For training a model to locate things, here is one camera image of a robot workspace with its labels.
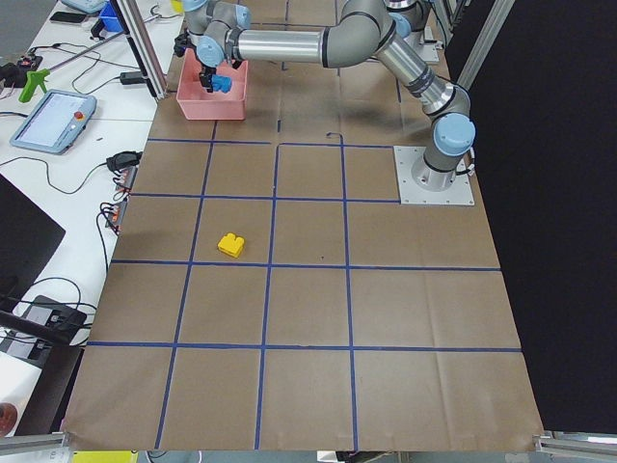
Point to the reacher grabber tool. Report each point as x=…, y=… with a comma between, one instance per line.
x=36, y=78

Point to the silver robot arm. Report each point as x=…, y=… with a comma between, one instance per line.
x=200, y=13
x=221, y=32

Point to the pink plastic box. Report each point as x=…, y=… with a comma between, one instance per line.
x=197, y=104

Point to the blue storage bin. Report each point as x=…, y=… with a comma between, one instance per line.
x=109, y=19

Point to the blue toy block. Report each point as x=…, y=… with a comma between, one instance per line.
x=221, y=83

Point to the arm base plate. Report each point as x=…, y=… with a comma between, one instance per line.
x=418, y=184

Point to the robot teach pendant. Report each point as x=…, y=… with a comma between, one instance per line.
x=55, y=123

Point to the black power adapter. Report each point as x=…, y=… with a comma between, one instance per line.
x=128, y=78

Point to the black smartphone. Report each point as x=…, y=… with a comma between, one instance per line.
x=68, y=18

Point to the yellow toy block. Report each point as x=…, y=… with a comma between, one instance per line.
x=231, y=245

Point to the aluminium frame post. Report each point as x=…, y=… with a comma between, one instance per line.
x=137, y=36

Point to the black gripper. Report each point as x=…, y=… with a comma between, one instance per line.
x=207, y=77

